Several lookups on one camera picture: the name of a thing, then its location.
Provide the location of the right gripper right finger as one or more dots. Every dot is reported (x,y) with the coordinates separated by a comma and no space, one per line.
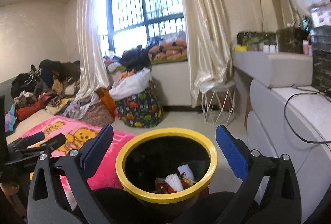
(235,151)

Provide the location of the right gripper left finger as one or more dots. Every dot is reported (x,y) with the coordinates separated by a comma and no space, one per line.
(94,150)

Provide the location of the white foam net bundle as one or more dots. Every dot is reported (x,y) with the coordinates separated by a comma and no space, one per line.
(174,183)

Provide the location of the yellow rimmed black trash bin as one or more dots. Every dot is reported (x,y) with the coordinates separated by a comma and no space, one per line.
(158,153)

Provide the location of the floral patterned basket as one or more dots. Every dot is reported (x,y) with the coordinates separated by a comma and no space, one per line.
(98,115)

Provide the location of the white foam net in bin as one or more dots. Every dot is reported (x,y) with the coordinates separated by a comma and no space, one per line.
(186,172)

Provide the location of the white dresser desk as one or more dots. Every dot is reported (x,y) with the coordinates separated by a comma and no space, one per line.
(290,117)

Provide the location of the orange cloth bag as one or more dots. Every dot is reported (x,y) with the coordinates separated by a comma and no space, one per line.
(107,100)

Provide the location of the dinosaur print storage bag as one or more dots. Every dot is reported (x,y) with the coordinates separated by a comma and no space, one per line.
(142,110)

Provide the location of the pile of clothes on bed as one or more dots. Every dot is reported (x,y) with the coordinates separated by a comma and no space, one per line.
(50,86)

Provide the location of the cream satin left curtain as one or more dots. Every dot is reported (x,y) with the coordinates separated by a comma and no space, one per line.
(93,73)

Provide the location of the cream satin curtain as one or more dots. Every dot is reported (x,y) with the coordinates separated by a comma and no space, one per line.
(208,44)
(93,73)

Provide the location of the colourful wrappers in bin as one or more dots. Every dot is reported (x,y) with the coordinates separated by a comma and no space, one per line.
(161,186)

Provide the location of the white bedding in bag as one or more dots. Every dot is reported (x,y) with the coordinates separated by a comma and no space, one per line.
(131,85)

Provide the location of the dark jacket on sill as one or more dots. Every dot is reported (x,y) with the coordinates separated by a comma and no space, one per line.
(135,59)

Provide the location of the green patterned cosmetic bag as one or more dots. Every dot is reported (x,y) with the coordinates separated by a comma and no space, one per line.
(254,41)

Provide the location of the cream satin right curtain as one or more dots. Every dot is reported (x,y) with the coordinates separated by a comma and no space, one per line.
(208,44)

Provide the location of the orange patterned folded quilt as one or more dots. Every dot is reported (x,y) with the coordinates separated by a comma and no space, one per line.
(168,51)

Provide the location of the arched vanity mirror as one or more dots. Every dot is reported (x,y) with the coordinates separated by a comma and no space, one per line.
(278,14)

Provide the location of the white wire frame stool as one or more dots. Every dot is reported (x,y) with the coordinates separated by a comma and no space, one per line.
(218,102)

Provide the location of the black barred window frame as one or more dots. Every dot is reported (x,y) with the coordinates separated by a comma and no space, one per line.
(126,24)

